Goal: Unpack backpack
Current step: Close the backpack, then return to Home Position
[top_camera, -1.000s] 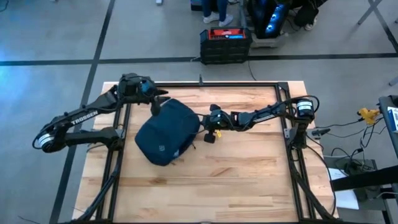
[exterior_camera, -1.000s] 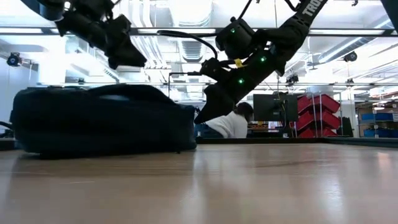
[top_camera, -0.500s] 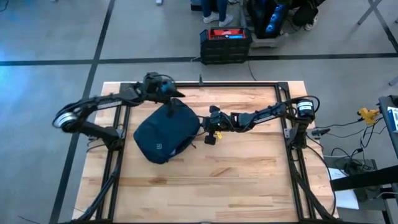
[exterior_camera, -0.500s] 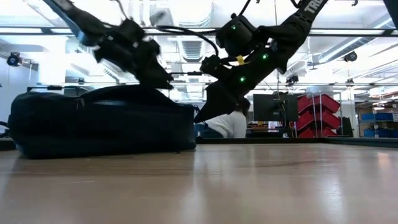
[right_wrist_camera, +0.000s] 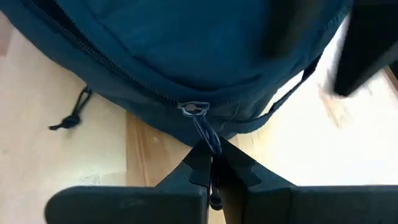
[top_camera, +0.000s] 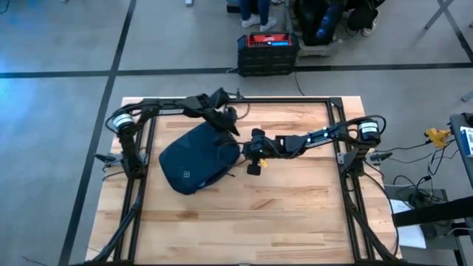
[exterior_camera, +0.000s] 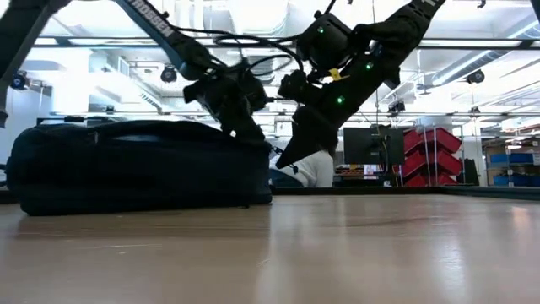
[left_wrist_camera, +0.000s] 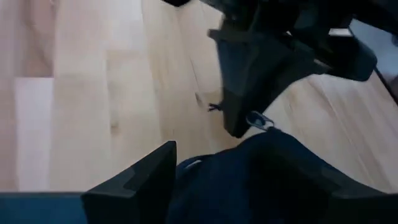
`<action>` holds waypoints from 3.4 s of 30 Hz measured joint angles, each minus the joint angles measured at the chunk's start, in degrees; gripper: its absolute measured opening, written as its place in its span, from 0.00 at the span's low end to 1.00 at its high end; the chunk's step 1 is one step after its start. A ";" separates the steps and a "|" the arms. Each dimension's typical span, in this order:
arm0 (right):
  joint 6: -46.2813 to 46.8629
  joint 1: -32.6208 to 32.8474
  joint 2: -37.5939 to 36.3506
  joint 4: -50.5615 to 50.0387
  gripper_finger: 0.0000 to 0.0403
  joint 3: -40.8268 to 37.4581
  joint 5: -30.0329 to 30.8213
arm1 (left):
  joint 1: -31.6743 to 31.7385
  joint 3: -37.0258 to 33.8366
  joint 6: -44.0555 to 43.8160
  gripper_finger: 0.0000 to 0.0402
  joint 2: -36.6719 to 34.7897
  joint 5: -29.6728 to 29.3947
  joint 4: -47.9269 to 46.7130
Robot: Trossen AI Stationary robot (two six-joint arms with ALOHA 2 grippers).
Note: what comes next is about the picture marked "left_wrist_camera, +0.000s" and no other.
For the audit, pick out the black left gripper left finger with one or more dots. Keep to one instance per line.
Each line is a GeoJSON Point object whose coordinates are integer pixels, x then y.
{"type": "Point", "coordinates": [140, 193]}

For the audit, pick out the navy blue backpack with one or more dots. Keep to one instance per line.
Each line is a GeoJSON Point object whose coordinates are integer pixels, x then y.
{"type": "Point", "coordinates": [248, 180]}

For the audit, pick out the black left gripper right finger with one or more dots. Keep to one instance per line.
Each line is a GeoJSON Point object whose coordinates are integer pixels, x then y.
{"type": "Point", "coordinates": [357, 202]}

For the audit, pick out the black aluminium table frame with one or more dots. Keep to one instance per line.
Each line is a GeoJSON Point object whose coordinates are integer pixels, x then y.
{"type": "Point", "coordinates": [388, 85]}

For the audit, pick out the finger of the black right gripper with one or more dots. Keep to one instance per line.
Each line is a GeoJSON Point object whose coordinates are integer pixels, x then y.
{"type": "Point", "coordinates": [348, 59]}
{"type": "Point", "coordinates": [258, 71]}

